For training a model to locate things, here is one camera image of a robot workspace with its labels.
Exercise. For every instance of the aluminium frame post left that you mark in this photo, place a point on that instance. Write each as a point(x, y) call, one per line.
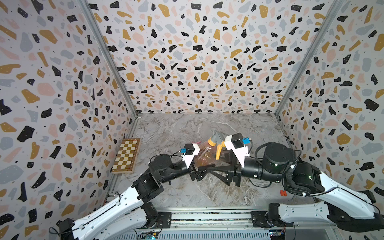
point(84, 6)

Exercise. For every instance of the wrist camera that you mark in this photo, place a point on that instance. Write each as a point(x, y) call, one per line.
point(238, 144)
point(189, 152)

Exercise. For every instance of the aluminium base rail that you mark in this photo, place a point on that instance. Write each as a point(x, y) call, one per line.
point(227, 224)

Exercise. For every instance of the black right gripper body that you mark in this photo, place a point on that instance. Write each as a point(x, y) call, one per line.
point(235, 174)

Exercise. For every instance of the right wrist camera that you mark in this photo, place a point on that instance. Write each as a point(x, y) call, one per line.
point(238, 144)

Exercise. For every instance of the pink transparent spray bottle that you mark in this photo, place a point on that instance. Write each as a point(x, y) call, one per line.
point(207, 153)

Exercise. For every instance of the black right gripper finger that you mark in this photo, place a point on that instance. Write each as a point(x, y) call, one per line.
point(226, 179)
point(221, 169)

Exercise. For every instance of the wooden chess board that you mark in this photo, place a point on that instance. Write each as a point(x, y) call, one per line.
point(127, 156)

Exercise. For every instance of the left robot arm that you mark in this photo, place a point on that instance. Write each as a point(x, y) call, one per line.
point(131, 209)

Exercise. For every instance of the aluminium frame post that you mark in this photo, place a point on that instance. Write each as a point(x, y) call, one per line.
point(84, 6)
point(331, 14)

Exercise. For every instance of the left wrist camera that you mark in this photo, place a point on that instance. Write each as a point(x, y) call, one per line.
point(189, 152)

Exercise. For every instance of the aluminium frame post right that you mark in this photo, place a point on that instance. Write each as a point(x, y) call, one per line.
point(331, 14)

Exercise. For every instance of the grey yellow spray nozzle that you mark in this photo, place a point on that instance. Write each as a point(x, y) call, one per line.
point(217, 142)

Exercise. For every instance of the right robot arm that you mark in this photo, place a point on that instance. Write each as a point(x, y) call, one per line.
point(337, 205)

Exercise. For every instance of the small red block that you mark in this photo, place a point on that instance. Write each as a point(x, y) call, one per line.
point(283, 193)

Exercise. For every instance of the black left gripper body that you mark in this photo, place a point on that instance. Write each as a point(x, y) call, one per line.
point(193, 173)

